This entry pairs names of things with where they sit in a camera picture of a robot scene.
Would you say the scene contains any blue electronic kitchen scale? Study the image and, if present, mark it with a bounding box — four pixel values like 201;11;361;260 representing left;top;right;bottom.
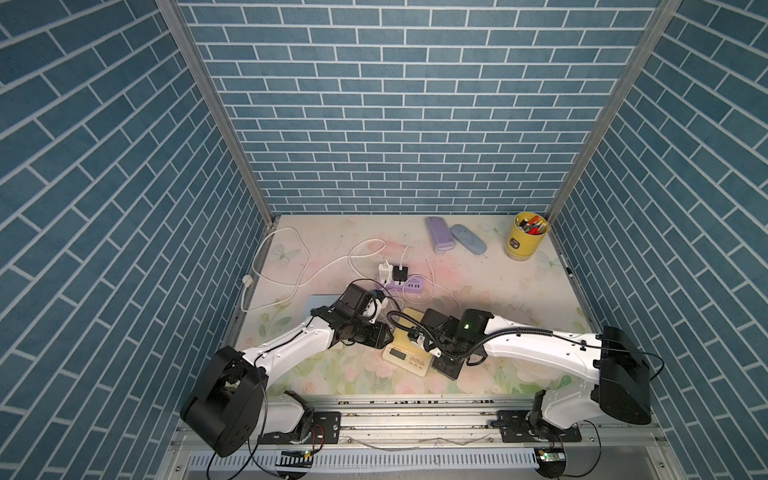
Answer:
304;294;339;316

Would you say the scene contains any yellow electronic kitchen scale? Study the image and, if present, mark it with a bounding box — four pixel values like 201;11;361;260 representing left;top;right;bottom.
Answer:
382;327;433;377

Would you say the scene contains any black USB wall charger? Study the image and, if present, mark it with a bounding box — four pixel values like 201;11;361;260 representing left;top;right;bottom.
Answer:
392;266;409;284

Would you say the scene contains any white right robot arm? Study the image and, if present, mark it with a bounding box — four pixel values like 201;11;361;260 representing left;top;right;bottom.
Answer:
408;309;653;430

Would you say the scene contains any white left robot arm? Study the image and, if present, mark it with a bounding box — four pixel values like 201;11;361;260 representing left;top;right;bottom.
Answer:
180;283;394;457

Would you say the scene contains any purple power strip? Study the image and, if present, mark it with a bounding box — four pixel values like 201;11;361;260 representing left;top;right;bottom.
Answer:
385;275;431;304

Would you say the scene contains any floral table mat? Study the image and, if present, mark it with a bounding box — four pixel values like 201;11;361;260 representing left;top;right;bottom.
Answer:
235;215;591;397

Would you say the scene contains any blue pencil case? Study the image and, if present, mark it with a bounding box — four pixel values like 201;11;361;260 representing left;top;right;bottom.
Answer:
450;224;487;256

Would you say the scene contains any purple pencil case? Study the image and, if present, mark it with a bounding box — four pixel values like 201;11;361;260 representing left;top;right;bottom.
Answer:
425;216;455;254

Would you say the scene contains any yellow pen cup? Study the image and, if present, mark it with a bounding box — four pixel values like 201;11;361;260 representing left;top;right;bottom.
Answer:
505;212;549;261

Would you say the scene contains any aluminium mounting rail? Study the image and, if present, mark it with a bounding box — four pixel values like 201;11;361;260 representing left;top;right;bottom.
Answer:
167;392;667;451

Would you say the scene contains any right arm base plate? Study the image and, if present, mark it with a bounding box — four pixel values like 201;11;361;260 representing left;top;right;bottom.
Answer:
489;410;582;444

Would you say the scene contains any white power strip cord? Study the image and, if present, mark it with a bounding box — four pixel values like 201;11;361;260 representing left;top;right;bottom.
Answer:
241;226;313;312

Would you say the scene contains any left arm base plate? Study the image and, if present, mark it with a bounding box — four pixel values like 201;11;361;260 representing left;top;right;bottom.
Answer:
259;411;342;445

